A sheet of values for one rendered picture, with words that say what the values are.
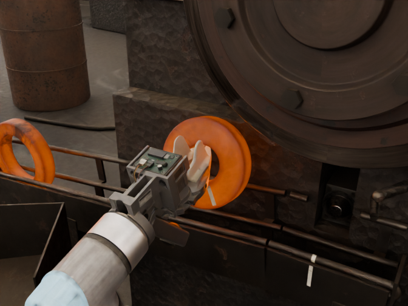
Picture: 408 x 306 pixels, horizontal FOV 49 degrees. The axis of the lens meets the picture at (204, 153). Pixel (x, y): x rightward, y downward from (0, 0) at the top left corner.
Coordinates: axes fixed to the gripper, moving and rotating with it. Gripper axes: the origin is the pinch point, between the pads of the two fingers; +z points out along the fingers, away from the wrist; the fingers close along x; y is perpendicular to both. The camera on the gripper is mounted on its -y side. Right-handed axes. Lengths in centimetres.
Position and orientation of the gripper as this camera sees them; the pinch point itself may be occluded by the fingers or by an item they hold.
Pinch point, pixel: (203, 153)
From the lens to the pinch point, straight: 73.7
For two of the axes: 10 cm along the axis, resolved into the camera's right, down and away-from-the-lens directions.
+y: -1.4, -7.7, -6.2
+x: -8.6, -2.2, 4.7
